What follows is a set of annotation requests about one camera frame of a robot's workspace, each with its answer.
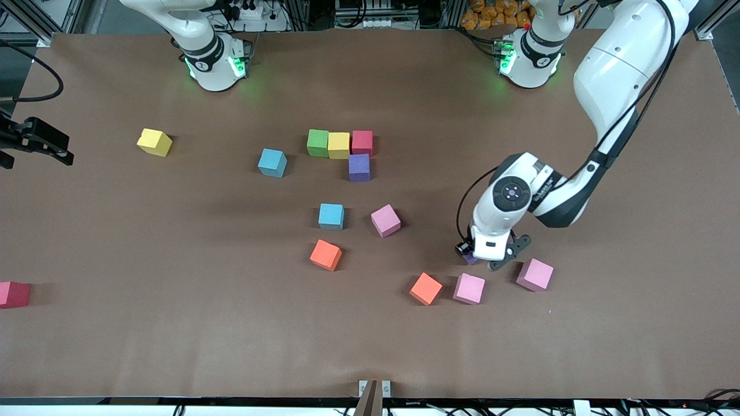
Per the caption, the pink foam cube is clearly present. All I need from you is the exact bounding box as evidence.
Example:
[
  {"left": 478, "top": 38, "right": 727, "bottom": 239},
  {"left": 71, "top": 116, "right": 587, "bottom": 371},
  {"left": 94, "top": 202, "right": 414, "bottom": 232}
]
[
  {"left": 516, "top": 258, "right": 554, "bottom": 292},
  {"left": 453, "top": 273, "right": 486, "bottom": 305},
  {"left": 370, "top": 203, "right": 402, "bottom": 239}
]

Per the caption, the red foam cube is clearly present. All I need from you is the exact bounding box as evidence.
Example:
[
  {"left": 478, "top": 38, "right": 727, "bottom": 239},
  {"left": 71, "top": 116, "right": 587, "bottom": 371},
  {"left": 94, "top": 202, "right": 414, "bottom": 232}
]
[
  {"left": 0, "top": 281, "right": 32, "bottom": 310},
  {"left": 351, "top": 130, "right": 374, "bottom": 158}
]

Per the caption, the yellow foam cube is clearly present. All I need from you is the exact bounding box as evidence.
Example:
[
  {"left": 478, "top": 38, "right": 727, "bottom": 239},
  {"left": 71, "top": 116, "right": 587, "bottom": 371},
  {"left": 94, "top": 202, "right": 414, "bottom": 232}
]
[
  {"left": 327, "top": 132, "right": 352, "bottom": 160},
  {"left": 136, "top": 128, "right": 173, "bottom": 158}
]

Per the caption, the green foam cube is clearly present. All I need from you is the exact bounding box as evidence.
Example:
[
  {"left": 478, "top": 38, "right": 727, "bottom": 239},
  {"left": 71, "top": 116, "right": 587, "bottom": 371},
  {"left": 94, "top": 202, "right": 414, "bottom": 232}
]
[{"left": 307, "top": 128, "right": 330, "bottom": 158}]

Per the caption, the blue foam cube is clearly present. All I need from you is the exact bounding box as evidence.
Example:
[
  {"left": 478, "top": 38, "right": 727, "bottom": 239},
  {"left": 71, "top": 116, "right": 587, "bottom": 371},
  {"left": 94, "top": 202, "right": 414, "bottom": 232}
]
[
  {"left": 318, "top": 203, "right": 345, "bottom": 231},
  {"left": 257, "top": 148, "right": 288, "bottom": 179}
]

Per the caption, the orange foam cube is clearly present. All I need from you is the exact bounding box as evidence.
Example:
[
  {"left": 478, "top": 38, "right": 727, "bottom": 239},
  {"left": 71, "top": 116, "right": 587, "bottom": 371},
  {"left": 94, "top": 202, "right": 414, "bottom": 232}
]
[
  {"left": 309, "top": 239, "right": 343, "bottom": 272},
  {"left": 409, "top": 272, "right": 443, "bottom": 306}
]

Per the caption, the tan vertical strut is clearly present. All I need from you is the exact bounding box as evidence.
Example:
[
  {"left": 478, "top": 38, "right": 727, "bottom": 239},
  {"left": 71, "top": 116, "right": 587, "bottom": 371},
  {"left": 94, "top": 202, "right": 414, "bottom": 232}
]
[{"left": 354, "top": 380, "right": 379, "bottom": 416}]

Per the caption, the pile of orange bags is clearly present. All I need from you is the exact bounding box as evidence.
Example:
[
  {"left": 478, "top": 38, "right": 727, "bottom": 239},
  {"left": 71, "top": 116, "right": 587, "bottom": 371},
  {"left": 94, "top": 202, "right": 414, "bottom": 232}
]
[{"left": 461, "top": 0, "right": 534, "bottom": 31}]

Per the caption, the white power strip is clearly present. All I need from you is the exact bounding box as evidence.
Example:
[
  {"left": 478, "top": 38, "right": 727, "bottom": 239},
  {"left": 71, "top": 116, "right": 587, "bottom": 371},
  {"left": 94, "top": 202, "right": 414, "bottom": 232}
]
[{"left": 228, "top": 0, "right": 290, "bottom": 32}]

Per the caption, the aluminium frame rail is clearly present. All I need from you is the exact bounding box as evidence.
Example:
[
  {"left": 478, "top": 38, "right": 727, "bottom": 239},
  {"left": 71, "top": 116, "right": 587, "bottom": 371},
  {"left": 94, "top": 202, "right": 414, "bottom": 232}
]
[
  {"left": 694, "top": 0, "right": 740, "bottom": 41},
  {"left": 0, "top": 0, "right": 96, "bottom": 47}
]

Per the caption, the small metal table bracket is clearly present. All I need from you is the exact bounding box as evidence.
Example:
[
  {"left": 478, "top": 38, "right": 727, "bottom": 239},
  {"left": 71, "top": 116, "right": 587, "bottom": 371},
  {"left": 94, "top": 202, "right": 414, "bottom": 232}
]
[{"left": 358, "top": 380, "right": 392, "bottom": 399}]

